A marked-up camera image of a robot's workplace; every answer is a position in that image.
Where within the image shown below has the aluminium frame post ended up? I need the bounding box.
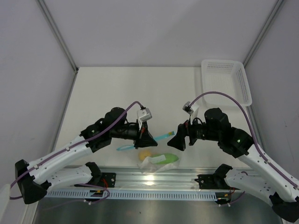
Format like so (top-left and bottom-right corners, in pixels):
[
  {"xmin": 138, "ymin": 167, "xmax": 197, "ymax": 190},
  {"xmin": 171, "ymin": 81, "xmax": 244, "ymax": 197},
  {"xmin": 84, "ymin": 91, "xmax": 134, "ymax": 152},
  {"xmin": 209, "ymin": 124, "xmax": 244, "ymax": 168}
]
[
  {"xmin": 243, "ymin": 0, "xmax": 287, "ymax": 68},
  {"xmin": 36, "ymin": 0, "xmax": 78, "ymax": 73}
]

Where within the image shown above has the white plastic basket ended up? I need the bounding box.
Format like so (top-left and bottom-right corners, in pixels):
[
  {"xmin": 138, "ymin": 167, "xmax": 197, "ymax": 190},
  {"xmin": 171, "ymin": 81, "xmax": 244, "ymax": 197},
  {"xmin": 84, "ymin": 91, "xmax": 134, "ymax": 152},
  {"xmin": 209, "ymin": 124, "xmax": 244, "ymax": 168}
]
[{"xmin": 201, "ymin": 59, "xmax": 252, "ymax": 107}]

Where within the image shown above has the yellow toy fruit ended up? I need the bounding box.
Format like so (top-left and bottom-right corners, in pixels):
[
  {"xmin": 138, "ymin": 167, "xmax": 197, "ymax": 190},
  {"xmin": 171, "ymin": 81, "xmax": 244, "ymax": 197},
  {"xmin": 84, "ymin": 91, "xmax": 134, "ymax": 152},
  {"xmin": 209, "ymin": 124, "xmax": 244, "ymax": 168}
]
[{"xmin": 138, "ymin": 150, "xmax": 152, "ymax": 161}]

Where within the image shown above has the green toy vegetable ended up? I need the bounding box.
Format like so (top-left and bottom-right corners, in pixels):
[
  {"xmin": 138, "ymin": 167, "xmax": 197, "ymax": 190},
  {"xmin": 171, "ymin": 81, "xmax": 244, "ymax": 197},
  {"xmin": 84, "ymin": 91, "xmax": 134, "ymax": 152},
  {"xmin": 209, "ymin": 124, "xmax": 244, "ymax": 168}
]
[{"xmin": 151, "ymin": 153, "xmax": 179, "ymax": 165}]

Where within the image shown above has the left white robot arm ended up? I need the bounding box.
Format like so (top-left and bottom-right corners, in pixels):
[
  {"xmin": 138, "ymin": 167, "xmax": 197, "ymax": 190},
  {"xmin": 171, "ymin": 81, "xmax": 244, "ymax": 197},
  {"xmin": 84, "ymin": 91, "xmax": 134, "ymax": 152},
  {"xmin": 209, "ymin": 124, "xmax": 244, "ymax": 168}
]
[{"xmin": 14, "ymin": 107, "xmax": 158, "ymax": 204}]

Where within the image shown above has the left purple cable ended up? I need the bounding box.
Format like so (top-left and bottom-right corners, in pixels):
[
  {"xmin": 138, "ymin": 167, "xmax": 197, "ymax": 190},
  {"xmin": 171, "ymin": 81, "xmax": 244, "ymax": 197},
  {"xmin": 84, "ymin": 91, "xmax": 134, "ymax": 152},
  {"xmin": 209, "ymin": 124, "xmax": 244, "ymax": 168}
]
[{"xmin": 9, "ymin": 101, "xmax": 147, "ymax": 201}]

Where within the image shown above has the purple cable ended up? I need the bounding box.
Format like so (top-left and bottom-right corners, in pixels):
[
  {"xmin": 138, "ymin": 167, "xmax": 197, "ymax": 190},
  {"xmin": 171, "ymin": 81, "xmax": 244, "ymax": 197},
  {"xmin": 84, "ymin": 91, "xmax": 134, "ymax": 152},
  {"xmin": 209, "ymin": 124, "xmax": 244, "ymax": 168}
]
[
  {"xmin": 184, "ymin": 91, "xmax": 299, "ymax": 189},
  {"xmin": 9, "ymin": 101, "xmax": 147, "ymax": 201}
]

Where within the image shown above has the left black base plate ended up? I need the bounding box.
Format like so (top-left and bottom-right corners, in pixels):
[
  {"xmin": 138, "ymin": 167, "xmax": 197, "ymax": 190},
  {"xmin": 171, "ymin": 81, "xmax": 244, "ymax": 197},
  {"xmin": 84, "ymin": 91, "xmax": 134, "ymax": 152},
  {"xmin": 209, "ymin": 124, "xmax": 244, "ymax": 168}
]
[{"xmin": 86, "ymin": 172, "xmax": 116, "ymax": 188}]

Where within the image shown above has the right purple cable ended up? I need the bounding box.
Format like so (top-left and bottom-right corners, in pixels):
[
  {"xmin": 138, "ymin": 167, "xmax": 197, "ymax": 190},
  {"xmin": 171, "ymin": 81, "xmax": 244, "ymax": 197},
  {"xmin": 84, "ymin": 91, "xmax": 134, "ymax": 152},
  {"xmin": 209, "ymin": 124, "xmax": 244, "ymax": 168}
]
[{"xmin": 184, "ymin": 91, "xmax": 299, "ymax": 189}]

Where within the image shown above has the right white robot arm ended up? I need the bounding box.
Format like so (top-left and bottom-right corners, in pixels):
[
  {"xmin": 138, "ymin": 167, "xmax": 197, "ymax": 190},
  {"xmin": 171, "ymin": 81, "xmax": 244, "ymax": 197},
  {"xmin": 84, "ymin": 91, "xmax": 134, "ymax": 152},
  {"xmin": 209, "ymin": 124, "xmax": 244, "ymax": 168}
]
[{"xmin": 167, "ymin": 108, "xmax": 299, "ymax": 223}]

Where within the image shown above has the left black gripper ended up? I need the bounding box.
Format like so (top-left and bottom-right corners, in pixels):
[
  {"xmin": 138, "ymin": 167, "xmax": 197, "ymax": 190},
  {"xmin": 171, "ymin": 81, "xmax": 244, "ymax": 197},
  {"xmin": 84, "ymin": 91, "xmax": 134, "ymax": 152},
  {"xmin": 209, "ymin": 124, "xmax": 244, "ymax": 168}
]
[{"xmin": 111, "ymin": 118, "xmax": 157, "ymax": 149}]

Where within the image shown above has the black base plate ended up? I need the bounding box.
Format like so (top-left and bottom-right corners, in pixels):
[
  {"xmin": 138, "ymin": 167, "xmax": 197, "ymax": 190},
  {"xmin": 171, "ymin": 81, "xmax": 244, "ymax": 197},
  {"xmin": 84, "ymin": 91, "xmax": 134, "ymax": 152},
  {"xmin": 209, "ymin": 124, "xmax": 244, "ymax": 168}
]
[
  {"xmin": 194, "ymin": 174, "xmax": 230, "ymax": 190},
  {"xmin": 86, "ymin": 172, "xmax": 116, "ymax": 188}
]

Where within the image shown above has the right aluminium frame post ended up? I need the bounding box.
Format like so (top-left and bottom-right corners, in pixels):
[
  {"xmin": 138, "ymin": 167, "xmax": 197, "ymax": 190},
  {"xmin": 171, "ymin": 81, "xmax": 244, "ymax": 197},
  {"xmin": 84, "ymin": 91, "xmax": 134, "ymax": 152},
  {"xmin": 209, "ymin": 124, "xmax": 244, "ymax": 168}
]
[{"xmin": 243, "ymin": 0, "xmax": 287, "ymax": 68}]

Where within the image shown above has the left aluminium frame post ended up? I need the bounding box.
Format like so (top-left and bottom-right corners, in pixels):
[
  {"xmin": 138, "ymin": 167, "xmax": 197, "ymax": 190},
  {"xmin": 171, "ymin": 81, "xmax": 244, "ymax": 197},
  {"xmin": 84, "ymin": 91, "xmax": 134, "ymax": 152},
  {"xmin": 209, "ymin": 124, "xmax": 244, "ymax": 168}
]
[{"xmin": 36, "ymin": 0, "xmax": 78, "ymax": 73}]

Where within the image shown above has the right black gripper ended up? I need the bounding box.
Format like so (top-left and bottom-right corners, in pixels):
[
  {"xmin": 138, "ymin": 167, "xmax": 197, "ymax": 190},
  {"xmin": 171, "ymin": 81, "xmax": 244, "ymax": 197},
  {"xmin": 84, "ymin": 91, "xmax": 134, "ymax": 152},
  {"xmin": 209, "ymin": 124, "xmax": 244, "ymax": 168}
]
[{"xmin": 167, "ymin": 113, "xmax": 221, "ymax": 151}]

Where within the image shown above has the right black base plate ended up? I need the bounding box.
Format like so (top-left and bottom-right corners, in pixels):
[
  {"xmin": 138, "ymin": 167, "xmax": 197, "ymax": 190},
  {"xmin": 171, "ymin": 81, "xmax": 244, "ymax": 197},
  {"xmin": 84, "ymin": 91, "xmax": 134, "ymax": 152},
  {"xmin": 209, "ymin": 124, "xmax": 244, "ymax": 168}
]
[{"xmin": 194, "ymin": 174, "xmax": 230, "ymax": 190}]

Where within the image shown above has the aluminium rail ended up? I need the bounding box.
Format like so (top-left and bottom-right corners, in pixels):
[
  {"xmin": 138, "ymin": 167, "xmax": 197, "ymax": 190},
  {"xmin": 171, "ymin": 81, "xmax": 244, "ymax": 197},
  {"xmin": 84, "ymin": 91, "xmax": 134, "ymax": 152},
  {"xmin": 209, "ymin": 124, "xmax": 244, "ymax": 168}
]
[{"xmin": 58, "ymin": 165, "xmax": 264, "ymax": 192}]

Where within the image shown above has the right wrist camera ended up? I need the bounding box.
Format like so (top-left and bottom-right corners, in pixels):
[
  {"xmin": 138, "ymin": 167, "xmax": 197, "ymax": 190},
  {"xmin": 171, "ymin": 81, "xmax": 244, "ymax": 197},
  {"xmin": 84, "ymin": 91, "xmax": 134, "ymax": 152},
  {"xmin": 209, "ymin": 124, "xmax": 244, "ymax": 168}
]
[{"xmin": 183, "ymin": 101, "xmax": 199, "ymax": 125}]

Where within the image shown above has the white slotted cable duct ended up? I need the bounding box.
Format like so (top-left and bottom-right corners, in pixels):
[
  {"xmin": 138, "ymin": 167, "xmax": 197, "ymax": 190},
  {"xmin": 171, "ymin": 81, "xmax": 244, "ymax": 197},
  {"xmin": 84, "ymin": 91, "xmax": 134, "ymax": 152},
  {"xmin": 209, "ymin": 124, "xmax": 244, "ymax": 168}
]
[{"xmin": 46, "ymin": 189, "xmax": 217, "ymax": 201}]

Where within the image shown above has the clear zip top bag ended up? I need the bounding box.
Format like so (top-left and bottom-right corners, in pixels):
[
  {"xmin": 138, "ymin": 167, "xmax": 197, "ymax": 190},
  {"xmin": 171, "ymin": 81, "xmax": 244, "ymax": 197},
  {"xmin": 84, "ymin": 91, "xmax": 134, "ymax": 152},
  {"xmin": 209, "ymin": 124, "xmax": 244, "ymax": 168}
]
[{"xmin": 116, "ymin": 131, "xmax": 182, "ymax": 174}]

